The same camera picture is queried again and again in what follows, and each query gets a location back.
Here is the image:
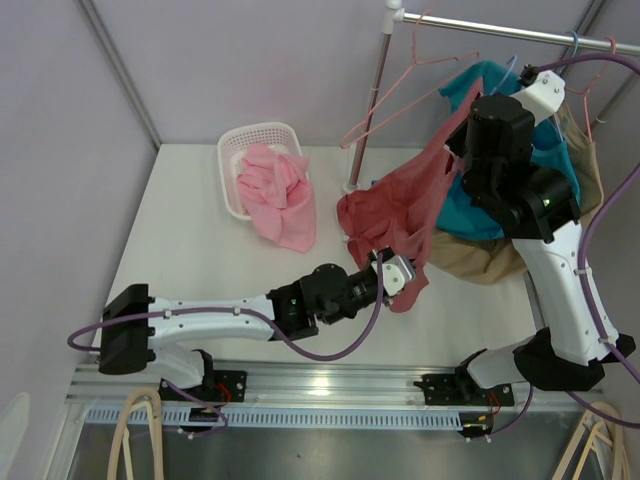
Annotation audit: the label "beige tubes lower left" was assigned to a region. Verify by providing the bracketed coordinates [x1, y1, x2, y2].
[107, 387, 164, 480]

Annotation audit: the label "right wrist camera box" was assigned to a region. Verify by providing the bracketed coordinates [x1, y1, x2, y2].
[511, 68, 566, 126]

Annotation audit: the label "pink hanger at rail end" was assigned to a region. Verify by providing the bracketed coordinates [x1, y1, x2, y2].
[568, 31, 608, 144]

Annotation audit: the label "teal t shirt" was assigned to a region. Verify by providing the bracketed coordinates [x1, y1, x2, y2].
[369, 60, 581, 241]

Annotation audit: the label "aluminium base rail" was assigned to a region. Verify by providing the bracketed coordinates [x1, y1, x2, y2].
[64, 355, 601, 414]

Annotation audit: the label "beige tubes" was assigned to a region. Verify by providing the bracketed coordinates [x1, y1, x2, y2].
[107, 387, 164, 480]
[551, 402, 632, 480]

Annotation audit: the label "beige t shirt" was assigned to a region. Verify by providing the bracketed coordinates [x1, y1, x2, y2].
[430, 104, 604, 285]

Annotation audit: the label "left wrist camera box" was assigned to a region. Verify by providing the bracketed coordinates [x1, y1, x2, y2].
[382, 255, 416, 299]

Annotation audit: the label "beige tubes lower right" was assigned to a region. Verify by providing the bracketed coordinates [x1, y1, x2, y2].
[551, 402, 632, 480]

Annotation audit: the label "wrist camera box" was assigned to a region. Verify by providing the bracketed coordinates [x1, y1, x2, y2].
[511, 68, 566, 126]
[382, 255, 416, 299]

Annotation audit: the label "pink wire hanger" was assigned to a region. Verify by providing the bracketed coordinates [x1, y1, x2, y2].
[340, 10, 480, 149]

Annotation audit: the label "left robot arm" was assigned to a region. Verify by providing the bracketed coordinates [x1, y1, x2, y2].
[98, 248, 415, 401]

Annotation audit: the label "metal clothes rack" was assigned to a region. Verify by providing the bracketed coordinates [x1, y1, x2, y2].
[341, 1, 639, 194]

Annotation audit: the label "white slotted cable duct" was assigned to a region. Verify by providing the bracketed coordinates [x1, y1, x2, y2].
[84, 407, 463, 430]

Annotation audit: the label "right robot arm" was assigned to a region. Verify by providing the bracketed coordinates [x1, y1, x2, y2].
[447, 95, 636, 405]

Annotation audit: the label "red t shirt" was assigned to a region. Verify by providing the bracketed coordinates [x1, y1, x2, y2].
[337, 79, 487, 313]

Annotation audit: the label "white perforated plastic basket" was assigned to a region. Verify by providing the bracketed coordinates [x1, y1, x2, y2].
[217, 122, 302, 221]

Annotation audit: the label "pink t shirt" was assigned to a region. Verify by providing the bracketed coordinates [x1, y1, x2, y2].
[236, 144, 317, 253]

